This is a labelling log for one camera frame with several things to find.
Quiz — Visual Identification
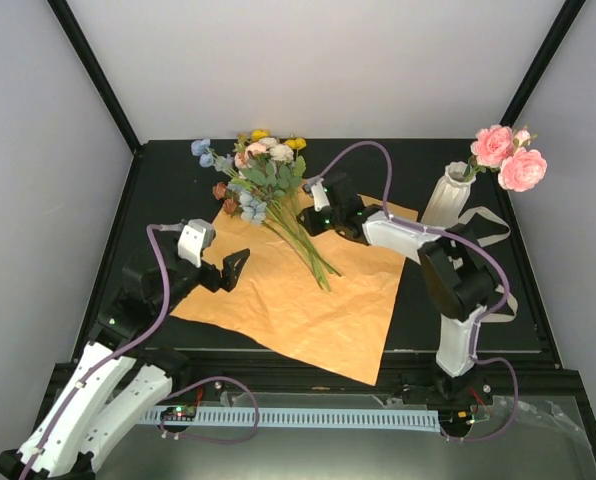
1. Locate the white ribbed vase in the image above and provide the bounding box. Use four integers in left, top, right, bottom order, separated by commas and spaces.
421, 162, 475, 228

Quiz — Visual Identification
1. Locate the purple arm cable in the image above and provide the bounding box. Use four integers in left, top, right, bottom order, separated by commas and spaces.
305, 140, 519, 444
15, 223, 187, 480

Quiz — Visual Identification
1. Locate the right black frame post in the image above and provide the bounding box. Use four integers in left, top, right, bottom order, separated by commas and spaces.
500, 0, 587, 127

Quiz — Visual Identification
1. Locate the left circuit board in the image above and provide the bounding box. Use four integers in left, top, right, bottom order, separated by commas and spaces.
160, 406, 197, 421

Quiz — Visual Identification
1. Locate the circuit board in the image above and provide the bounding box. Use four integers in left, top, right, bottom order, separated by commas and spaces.
447, 411, 491, 425
160, 406, 197, 421

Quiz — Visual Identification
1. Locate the left black frame post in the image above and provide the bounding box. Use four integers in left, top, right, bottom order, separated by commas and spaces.
47, 0, 141, 154

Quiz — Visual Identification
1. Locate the pink rose stem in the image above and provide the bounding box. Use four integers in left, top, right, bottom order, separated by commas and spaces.
462, 124, 548, 193

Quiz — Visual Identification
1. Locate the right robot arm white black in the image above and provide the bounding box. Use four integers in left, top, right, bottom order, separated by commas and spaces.
297, 174, 499, 403

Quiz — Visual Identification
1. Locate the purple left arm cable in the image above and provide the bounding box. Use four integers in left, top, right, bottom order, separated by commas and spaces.
15, 223, 187, 480

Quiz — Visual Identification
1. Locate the light blue cable duct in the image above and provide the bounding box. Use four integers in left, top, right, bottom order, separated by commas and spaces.
137, 406, 440, 433

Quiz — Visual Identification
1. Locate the cream ribbon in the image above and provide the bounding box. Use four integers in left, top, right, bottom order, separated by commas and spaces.
458, 206, 518, 324

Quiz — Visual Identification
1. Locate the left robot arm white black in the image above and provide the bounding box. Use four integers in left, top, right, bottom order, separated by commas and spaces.
0, 226, 250, 479

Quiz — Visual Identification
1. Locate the orange wrapping paper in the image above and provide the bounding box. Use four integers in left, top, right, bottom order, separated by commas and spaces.
173, 212, 406, 385

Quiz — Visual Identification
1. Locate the black frame post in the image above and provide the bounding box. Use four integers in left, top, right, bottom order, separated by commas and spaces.
500, 0, 587, 127
47, 0, 141, 154

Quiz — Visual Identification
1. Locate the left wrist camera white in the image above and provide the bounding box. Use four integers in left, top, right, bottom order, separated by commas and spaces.
177, 219, 216, 268

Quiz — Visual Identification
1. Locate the artificial flower bunch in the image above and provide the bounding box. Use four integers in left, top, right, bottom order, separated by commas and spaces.
190, 129, 340, 291

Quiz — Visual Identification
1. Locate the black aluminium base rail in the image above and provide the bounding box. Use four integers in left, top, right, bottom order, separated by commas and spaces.
52, 347, 584, 409

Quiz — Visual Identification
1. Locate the right circuit board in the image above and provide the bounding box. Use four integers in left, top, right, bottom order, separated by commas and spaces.
447, 411, 491, 425

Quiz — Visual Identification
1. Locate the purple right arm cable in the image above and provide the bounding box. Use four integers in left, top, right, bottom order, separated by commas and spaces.
305, 140, 519, 444

